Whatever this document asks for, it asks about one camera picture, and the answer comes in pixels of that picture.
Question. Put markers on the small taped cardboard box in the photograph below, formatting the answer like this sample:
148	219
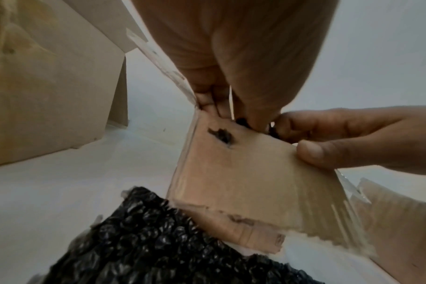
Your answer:
255	180

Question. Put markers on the person's left hand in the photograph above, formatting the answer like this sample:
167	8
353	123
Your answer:
234	41

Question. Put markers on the black bubble wrap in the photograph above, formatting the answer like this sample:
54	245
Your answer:
153	244

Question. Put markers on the person's right hand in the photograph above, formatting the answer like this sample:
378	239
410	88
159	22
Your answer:
367	138

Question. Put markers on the large brown cardboard box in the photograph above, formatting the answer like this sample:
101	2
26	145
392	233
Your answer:
51	83

